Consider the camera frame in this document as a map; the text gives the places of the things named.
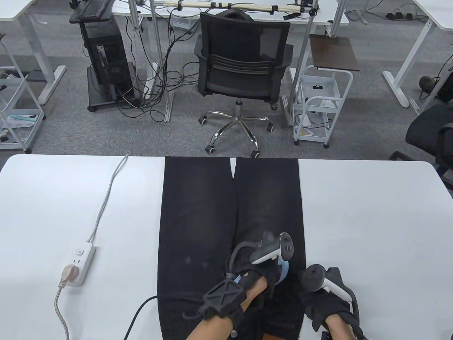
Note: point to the person's left hand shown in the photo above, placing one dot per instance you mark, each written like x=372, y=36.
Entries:
x=262, y=271

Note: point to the person's right hand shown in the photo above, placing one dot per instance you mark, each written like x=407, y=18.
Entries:
x=322, y=304

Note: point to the light blue electric iron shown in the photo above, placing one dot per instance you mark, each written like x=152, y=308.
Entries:
x=285, y=272

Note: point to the black trousers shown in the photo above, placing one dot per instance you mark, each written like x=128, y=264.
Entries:
x=198, y=198

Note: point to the person's right forearm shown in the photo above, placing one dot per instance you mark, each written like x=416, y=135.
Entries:
x=339, y=326

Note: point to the person's left forearm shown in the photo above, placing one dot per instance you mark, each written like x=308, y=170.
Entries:
x=216, y=327

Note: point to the grey white right controller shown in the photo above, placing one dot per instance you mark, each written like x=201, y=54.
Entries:
x=313, y=278

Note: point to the grey white controller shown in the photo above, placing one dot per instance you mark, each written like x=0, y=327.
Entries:
x=313, y=278
x=286, y=246

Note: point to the grey white left controller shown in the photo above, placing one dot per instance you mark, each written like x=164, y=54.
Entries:
x=286, y=246

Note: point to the white table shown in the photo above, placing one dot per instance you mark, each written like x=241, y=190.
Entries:
x=371, y=230

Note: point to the yellow card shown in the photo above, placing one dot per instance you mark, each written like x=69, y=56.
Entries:
x=306, y=132

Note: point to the white power strip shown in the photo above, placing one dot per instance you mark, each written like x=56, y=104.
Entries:
x=83, y=255

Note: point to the black mesh office chair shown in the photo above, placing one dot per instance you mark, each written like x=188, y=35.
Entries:
x=240, y=81

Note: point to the white metal utility cart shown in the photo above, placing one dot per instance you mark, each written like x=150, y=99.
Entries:
x=21, y=122
x=327, y=88

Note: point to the black padded chair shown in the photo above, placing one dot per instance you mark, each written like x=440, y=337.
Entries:
x=424, y=127

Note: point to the dark brown wooden board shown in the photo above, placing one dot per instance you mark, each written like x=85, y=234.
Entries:
x=334, y=53

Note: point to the black rolling computer stand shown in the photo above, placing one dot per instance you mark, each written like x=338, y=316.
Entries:
x=101, y=101

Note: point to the black round object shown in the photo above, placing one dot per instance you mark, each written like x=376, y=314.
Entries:
x=427, y=83

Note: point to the black computer tower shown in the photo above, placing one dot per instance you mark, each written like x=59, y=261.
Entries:
x=113, y=53

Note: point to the long white desk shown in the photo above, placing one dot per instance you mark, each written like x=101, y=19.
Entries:
x=329, y=12

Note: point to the teal tool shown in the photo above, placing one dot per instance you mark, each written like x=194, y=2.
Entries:
x=23, y=118

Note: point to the black floor power strip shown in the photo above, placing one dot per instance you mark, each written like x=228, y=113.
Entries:
x=400, y=16

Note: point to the black keyboard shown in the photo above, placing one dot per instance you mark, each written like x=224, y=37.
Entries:
x=92, y=7

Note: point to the white desk with slanted legs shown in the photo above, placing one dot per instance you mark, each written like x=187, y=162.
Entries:
x=439, y=10

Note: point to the white desk with panel legs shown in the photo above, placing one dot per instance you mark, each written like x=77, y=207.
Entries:
x=14, y=9

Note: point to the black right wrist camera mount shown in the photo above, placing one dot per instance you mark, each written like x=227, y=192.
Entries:
x=325, y=335

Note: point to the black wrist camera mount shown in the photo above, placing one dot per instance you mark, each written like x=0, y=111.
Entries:
x=223, y=299
x=325, y=335

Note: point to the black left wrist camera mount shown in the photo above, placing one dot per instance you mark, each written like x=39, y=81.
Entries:
x=223, y=299

